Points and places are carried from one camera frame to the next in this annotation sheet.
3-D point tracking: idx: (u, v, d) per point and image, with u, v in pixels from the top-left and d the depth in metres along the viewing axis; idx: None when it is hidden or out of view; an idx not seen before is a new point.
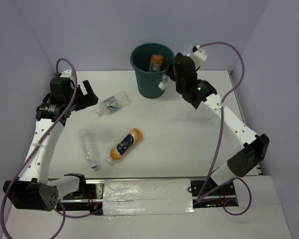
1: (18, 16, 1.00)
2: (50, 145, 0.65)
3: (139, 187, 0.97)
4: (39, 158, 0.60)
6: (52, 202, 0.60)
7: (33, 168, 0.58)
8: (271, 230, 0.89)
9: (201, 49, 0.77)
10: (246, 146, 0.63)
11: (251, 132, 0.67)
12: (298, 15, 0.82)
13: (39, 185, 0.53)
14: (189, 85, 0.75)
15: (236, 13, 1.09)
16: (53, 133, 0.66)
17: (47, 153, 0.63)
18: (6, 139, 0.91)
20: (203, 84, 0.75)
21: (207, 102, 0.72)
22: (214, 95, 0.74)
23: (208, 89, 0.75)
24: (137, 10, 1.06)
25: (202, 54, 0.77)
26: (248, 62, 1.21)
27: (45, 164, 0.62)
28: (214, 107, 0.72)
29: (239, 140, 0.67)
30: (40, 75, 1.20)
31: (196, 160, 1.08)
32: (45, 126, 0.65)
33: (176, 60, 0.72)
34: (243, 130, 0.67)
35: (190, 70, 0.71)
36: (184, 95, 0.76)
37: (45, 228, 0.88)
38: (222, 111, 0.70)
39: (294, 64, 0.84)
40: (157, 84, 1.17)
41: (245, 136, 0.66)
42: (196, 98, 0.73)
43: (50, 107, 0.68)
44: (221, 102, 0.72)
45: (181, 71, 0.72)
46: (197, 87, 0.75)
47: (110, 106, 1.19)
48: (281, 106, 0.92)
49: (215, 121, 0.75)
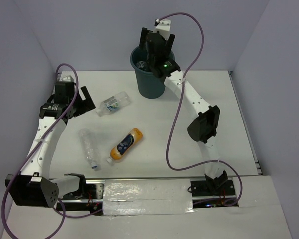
1: (18, 16, 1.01)
2: (52, 142, 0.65)
3: (139, 187, 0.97)
4: (42, 154, 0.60)
6: (52, 199, 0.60)
7: (35, 163, 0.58)
8: (271, 230, 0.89)
9: (162, 21, 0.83)
10: (200, 114, 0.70)
11: (206, 103, 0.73)
12: (297, 16, 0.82)
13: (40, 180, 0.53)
14: (158, 61, 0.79)
15: (236, 13, 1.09)
16: (56, 130, 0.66)
17: (49, 149, 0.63)
18: (6, 138, 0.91)
20: (170, 61, 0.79)
21: (171, 76, 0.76)
22: (178, 71, 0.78)
23: (173, 66, 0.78)
24: (138, 10, 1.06)
25: (165, 26, 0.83)
26: (247, 62, 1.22)
27: (47, 160, 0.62)
28: (177, 82, 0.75)
29: (195, 110, 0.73)
30: (40, 74, 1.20)
31: (196, 160, 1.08)
32: (48, 122, 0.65)
33: (148, 38, 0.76)
34: (199, 101, 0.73)
35: (159, 48, 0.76)
36: (153, 71, 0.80)
37: (45, 228, 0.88)
38: (183, 85, 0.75)
39: (293, 64, 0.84)
40: (156, 84, 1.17)
41: (200, 107, 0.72)
42: (162, 75, 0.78)
43: (54, 106, 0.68)
44: (183, 77, 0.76)
45: (152, 49, 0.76)
46: (164, 64, 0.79)
47: (110, 106, 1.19)
48: (281, 106, 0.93)
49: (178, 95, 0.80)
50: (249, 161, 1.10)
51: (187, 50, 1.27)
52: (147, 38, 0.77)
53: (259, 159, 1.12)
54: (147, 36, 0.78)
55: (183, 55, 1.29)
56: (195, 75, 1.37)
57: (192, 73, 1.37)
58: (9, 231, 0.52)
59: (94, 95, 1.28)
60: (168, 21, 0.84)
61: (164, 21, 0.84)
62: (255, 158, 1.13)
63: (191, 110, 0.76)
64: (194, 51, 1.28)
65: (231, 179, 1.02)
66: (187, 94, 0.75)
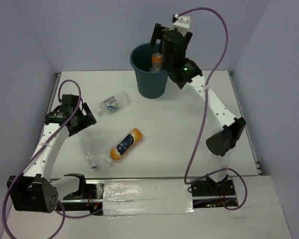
1: (18, 16, 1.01)
2: (56, 146, 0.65)
3: (139, 187, 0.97)
4: (45, 157, 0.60)
6: (52, 203, 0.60)
7: (38, 165, 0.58)
8: (271, 230, 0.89)
9: (181, 17, 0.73)
10: (224, 128, 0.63)
11: (230, 115, 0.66)
12: (298, 15, 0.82)
13: (41, 183, 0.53)
14: (176, 64, 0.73)
15: (236, 13, 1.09)
16: (60, 135, 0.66)
17: (52, 153, 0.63)
18: (7, 138, 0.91)
20: (190, 64, 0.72)
21: (192, 82, 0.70)
22: (199, 76, 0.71)
23: (194, 69, 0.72)
24: (138, 10, 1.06)
25: (183, 23, 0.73)
26: (247, 62, 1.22)
27: (50, 164, 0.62)
28: (199, 89, 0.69)
29: (219, 122, 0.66)
30: (40, 74, 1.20)
31: (196, 160, 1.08)
32: (53, 127, 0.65)
33: (166, 36, 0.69)
34: (223, 112, 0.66)
35: (179, 48, 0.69)
36: (171, 74, 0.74)
37: (45, 228, 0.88)
38: (206, 93, 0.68)
39: (294, 64, 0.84)
40: (156, 85, 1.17)
41: (224, 119, 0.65)
42: (181, 79, 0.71)
43: (59, 114, 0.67)
44: (206, 84, 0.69)
45: (170, 49, 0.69)
46: (183, 67, 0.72)
47: (110, 106, 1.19)
48: (281, 106, 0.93)
49: (199, 103, 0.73)
50: (249, 161, 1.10)
51: (187, 50, 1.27)
52: (165, 36, 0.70)
53: (259, 159, 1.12)
54: (164, 34, 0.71)
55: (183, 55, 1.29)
56: None
57: None
58: (9, 231, 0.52)
59: (93, 95, 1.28)
60: (187, 17, 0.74)
61: (183, 17, 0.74)
62: (255, 158, 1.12)
63: (214, 122, 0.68)
64: (194, 51, 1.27)
65: (231, 179, 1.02)
66: (211, 104, 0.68)
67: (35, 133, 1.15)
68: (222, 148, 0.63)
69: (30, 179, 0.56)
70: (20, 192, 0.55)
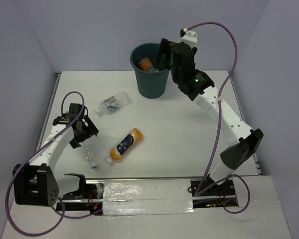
1: (18, 16, 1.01)
2: (61, 144, 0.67)
3: (139, 187, 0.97)
4: (51, 150, 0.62)
6: (52, 198, 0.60)
7: (44, 156, 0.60)
8: (271, 230, 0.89)
9: (189, 32, 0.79)
10: (241, 141, 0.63)
11: (246, 127, 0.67)
12: (298, 15, 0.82)
13: (45, 172, 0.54)
14: (186, 76, 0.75)
15: (236, 13, 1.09)
16: (67, 134, 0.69)
17: (58, 149, 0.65)
18: (7, 138, 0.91)
20: (201, 75, 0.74)
21: (204, 94, 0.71)
22: (211, 87, 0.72)
23: (205, 81, 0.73)
24: (138, 10, 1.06)
25: (191, 37, 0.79)
26: (247, 62, 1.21)
27: (54, 158, 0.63)
28: (212, 100, 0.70)
29: (234, 135, 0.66)
30: (40, 74, 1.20)
31: (196, 160, 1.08)
32: (59, 127, 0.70)
33: (175, 49, 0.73)
34: (238, 124, 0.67)
35: (188, 60, 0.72)
36: (181, 86, 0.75)
37: (45, 228, 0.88)
38: (219, 105, 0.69)
39: (294, 64, 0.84)
40: (155, 85, 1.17)
41: (240, 131, 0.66)
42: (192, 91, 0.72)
43: (66, 118, 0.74)
44: (219, 96, 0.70)
45: (179, 60, 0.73)
46: (194, 79, 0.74)
47: (110, 106, 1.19)
48: (282, 106, 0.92)
49: (211, 114, 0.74)
50: (249, 161, 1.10)
51: None
52: (173, 49, 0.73)
53: (259, 159, 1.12)
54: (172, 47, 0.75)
55: None
56: None
57: None
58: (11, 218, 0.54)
59: (93, 95, 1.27)
60: (194, 32, 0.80)
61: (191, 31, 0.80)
62: (255, 158, 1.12)
63: (229, 134, 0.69)
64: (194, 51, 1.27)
65: (231, 179, 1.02)
66: (225, 116, 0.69)
67: (35, 132, 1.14)
68: (239, 161, 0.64)
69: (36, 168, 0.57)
70: (24, 182, 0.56)
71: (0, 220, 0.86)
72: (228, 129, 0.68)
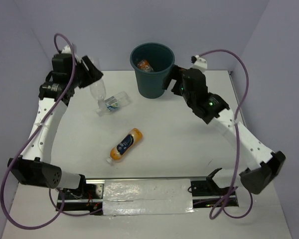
1: (17, 15, 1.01)
2: (53, 124, 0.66)
3: (139, 187, 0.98)
4: (42, 138, 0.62)
6: (55, 180, 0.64)
7: (36, 147, 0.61)
8: (271, 230, 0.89)
9: (200, 58, 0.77)
10: (263, 165, 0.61)
11: (266, 150, 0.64)
12: (298, 15, 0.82)
13: (40, 166, 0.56)
14: (199, 100, 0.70)
15: (236, 13, 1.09)
16: (56, 112, 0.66)
17: (50, 131, 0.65)
18: (7, 138, 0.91)
20: (215, 98, 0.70)
21: (219, 117, 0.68)
22: (226, 110, 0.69)
23: (220, 104, 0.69)
24: (138, 10, 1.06)
25: (202, 63, 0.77)
26: (247, 62, 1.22)
27: (48, 142, 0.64)
28: (228, 124, 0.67)
29: (255, 159, 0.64)
30: (40, 74, 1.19)
31: (196, 160, 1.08)
32: (47, 106, 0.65)
33: (186, 73, 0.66)
34: (259, 148, 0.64)
35: (201, 83, 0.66)
36: (195, 110, 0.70)
37: (46, 228, 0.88)
38: (235, 129, 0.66)
39: (294, 65, 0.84)
40: (157, 86, 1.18)
41: (261, 154, 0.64)
42: (207, 114, 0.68)
43: (53, 86, 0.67)
44: (235, 119, 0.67)
45: (191, 86, 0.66)
46: (208, 102, 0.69)
47: (110, 106, 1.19)
48: (281, 107, 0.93)
49: (228, 137, 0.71)
50: None
51: (188, 50, 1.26)
52: (184, 74, 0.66)
53: None
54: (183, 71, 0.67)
55: (182, 55, 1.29)
56: None
57: None
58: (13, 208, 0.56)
59: None
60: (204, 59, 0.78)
61: (202, 58, 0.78)
62: None
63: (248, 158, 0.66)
64: (194, 51, 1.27)
65: None
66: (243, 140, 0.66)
67: None
68: (262, 186, 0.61)
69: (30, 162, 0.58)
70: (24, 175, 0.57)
71: (0, 219, 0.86)
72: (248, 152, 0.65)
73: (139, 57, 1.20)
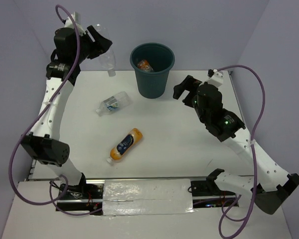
1: (17, 16, 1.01)
2: (61, 103, 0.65)
3: (139, 187, 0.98)
4: (51, 116, 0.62)
6: (64, 157, 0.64)
7: (45, 124, 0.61)
8: (271, 230, 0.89)
9: (218, 72, 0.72)
10: (279, 188, 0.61)
11: (282, 172, 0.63)
12: (298, 15, 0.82)
13: (50, 142, 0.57)
14: (214, 117, 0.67)
15: (236, 13, 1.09)
16: (64, 91, 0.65)
17: (59, 110, 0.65)
18: (7, 138, 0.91)
20: (229, 116, 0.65)
21: (235, 137, 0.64)
22: (242, 129, 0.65)
23: (235, 122, 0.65)
24: (138, 10, 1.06)
25: (219, 77, 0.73)
26: (247, 62, 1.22)
27: (57, 121, 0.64)
28: (244, 144, 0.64)
29: (271, 182, 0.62)
30: (40, 74, 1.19)
31: (196, 160, 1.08)
32: (55, 84, 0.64)
33: (201, 90, 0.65)
34: (275, 171, 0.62)
35: (216, 101, 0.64)
36: (209, 128, 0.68)
37: (46, 228, 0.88)
38: (252, 149, 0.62)
39: (294, 64, 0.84)
40: (157, 86, 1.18)
41: (277, 178, 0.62)
42: (222, 133, 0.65)
43: (60, 66, 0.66)
44: (251, 140, 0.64)
45: (206, 102, 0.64)
46: (224, 120, 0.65)
47: (110, 106, 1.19)
48: (281, 107, 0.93)
49: (241, 157, 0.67)
50: None
51: (188, 50, 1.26)
52: (199, 90, 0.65)
53: None
54: (198, 87, 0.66)
55: (182, 55, 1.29)
56: (195, 75, 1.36)
57: (192, 73, 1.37)
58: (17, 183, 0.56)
59: (94, 95, 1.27)
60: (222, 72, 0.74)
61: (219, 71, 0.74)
62: None
63: (263, 179, 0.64)
64: (194, 51, 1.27)
65: None
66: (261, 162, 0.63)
67: None
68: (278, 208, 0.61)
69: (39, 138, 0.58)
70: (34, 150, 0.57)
71: (0, 219, 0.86)
72: (264, 176, 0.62)
73: (139, 57, 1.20)
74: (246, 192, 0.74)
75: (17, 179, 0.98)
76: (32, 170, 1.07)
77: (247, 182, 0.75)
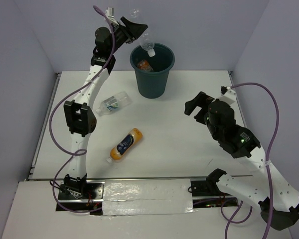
1: (17, 16, 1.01)
2: (99, 84, 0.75)
3: (139, 187, 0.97)
4: (90, 91, 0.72)
6: (92, 127, 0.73)
7: (85, 96, 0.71)
8: (271, 230, 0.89)
9: (231, 89, 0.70)
10: (292, 210, 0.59)
11: (295, 191, 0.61)
12: (298, 16, 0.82)
13: (86, 109, 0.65)
14: (228, 135, 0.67)
15: (236, 13, 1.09)
16: (102, 75, 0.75)
17: (96, 89, 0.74)
18: (7, 138, 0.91)
20: (245, 133, 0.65)
21: (250, 158, 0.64)
22: (257, 148, 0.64)
23: (250, 140, 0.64)
24: (138, 10, 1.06)
25: (231, 95, 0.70)
26: (247, 63, 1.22)
27: (94, 97, 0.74)
28: (259, 164, 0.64)
29: (283, 202, 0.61)
30: (40, 74, 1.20)
31: (196, 160, 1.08)
32: (96, 69, 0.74)
33: (213, 107, 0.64)
34: (288, 191, 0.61)
35: (228, 119, 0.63)
36: (223, 145, 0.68)
37: (46, 228, 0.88)
38: (267, 171, 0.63)
39: (294, 64, 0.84)
40: (156, 85, 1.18)
41: (289, 199, 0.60)
42: (237, 151, 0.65)
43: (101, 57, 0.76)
44: (267, 160, 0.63)
45: (218, 120, 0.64)
46: (239, 138, 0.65)
47: (110, 106, 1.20)
48: (281, 107, 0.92)
49: (255, 174, 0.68)
50: None
51: (188, 50, 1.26)
52: (210, 108, 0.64)
53: None
54: (209, 104, 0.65)
55: (182, 55, 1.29)
56: (194, 75, 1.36)
57: (192, 73, 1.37)
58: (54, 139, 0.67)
59: None
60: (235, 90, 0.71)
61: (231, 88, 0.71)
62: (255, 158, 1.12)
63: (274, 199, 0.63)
64: (194, 52, 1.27)
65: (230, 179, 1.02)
66: (273, 182, 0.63)
67: (36, 132, 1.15)
68: (287, 226, 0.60)
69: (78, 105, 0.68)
70: (72, 114, 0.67)
71: (0, 219, 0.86)
72: (277, 195, 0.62)
73: (139, 57, 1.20)
74: (251, 202, 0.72)
75: (17, 179, 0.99)
76: (32, 170, 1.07)
77: (254, 193, 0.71)
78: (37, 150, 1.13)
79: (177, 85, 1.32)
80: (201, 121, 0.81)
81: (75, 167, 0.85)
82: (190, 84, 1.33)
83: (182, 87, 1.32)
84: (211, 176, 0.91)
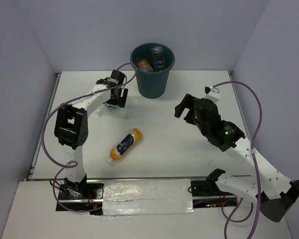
1: (17, 16, 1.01)
2: (99, 99, 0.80)
3: (139, 187, 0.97)
4: (90, 100, 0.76)
6: (82, 139, 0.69)
7: (84, 103, 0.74)
8: (271, 230, 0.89)
9: (214, 88, 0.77)
10: (283, 196, 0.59)
11: (285, 179, 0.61)
12: (298, 16, 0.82)
13: (82, 114, 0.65)
14: (214, 130, 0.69)
15: (236, 13, 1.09)
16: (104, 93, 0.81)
17: (95, 102, 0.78)
18: (6, 138, 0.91)
20: (229, 126, 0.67)
21: (236, 148, 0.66)
22: (242, 138, 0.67)
23: (235, 132, 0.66)
24: (137, 10, 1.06)
25: (215, 94, 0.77)
26: (247, 63, 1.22)
27: (90, 108, 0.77)
28: (245, 153, 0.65)
29: (274, 190, 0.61)
30: (40, 74, 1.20)
31: (196, 160, 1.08)
32: (100, 86, 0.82)
33: (197, 104, 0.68)
34: (277, 178, 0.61)
35: (213, 114, 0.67)
36: (210, 139, 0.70)
37: (47, 227, 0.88)
38: (253, 158, 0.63)
39: (294, 64, 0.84)
40: (156, 85, 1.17)
41: (280, 185, 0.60)
42: (224, 143, 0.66)
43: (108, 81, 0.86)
44: (251, 148, 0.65)
45: (204, 116, 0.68)
46: (224, 131, 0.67)
47: (110, 106, 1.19)
48: (281, 107, 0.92)
49: (244, 166, 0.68)
50: None
51: (188, 50, 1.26)
52: (196, 105, 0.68)
53: None
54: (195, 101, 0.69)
55: (182, 55, 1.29)
56: (194, 75, 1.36)
57: (192, 73, 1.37)
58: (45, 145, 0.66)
59: None
60: (218, 88, 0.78)
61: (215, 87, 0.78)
62: None
63: (265, 186, 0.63)
64: (194, 51, 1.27)
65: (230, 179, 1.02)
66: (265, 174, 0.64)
67: (36, 132, 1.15)
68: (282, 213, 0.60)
69: (74, 109, 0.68)
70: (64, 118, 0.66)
71: (0, 219, 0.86)
72: (266, 182, 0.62)
73: (138, 56, 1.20)
74: (250, 197, 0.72)
75: (17, 179, 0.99)
76: (32, 170, 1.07)
77: (251, 187, 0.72)
78: (37, 149, 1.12)
79: (177, 85, 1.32)
80: (192, 122, 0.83)
81: (71, 173, 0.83)
82: (190, 83, 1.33)
83: (182, 87, 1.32)
84: (211, 174, 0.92)
